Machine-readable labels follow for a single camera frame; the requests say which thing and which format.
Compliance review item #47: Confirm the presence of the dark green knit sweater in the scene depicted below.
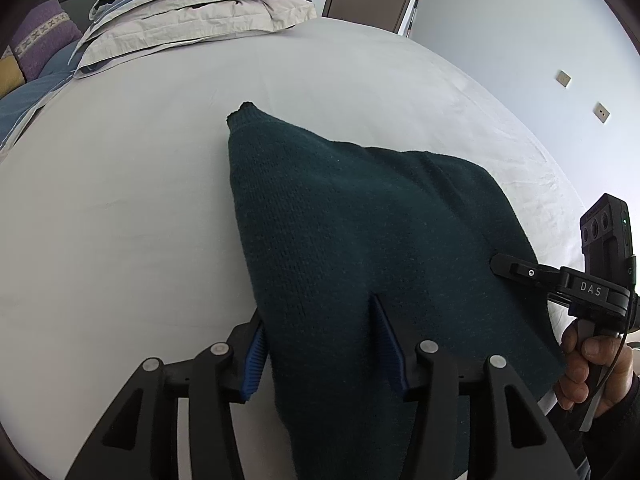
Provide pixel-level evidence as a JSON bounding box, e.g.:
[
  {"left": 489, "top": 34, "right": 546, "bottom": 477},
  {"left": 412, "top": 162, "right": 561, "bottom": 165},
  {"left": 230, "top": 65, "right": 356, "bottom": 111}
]
[{"left": 228, "top": 103, "right": 563, "bottom": 479}]

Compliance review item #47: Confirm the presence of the person's right hand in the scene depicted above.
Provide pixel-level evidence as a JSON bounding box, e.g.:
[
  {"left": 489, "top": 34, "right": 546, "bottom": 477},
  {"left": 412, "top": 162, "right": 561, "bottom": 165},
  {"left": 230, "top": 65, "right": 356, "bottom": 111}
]
[{"left": 554, "top": 320, "right": 637, "bottom": 418}]

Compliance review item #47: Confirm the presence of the white bed sheet mattress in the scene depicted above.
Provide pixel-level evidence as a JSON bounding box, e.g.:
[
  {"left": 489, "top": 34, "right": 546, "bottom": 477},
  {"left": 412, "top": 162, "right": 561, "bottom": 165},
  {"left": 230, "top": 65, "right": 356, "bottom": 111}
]
[{"left": 1, "top": 18, "right": 584, "bottom": 479}]

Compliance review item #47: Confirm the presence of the blue pillow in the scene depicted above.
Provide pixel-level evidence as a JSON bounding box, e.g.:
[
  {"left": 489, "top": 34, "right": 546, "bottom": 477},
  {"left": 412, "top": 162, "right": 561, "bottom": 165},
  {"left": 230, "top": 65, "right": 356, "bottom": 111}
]
[{"left": 1, "top": 41, "right": 81, "bottom": 148}]

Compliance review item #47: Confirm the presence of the yellow patterned cushion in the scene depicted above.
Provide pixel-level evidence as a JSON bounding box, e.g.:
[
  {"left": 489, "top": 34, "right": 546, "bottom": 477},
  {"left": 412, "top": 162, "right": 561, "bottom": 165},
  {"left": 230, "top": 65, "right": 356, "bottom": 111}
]
[{"left": 0, "top": 53, "right": 25, "bottom": 98}]

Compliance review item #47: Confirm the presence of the purple patterned cushion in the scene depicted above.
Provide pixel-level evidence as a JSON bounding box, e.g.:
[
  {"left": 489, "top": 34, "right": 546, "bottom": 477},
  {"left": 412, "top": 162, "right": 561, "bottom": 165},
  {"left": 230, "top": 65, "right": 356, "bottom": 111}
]
[{"left": 10, "top": 0, "right": 81, "bottom": 81}]

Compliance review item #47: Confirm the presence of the black camera box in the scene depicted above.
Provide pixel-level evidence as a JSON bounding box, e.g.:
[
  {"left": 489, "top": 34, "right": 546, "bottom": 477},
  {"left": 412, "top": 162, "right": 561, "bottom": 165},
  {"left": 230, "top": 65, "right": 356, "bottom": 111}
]
[{"left": 579, "top": 194, "right": 637, "bottom": 292}]

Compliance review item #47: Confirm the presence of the lower wall socket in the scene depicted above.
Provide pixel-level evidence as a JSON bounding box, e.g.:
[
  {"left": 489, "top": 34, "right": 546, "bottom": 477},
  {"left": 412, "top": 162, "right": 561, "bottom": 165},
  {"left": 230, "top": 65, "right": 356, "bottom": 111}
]
[{"left": 593, "top": 102, "right": 610, "bottom": 124}]

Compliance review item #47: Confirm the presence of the wall socket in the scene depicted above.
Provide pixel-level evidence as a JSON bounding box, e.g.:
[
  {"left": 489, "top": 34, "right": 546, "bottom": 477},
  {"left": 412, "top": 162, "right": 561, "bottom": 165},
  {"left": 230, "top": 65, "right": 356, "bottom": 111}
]
[
  {"left": 555, "top": 70, "right": 572, "bottom": 88},
  {"left": 593, "top": 102, "right": 610, "bottom": 124}
]

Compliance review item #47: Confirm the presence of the upper wall socket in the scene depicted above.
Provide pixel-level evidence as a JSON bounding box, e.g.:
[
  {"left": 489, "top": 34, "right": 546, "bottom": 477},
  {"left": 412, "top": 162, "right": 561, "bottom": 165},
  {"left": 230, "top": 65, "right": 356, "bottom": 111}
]
[{"left": 555, "top": 70, "right": 572, "bottom": 88}]

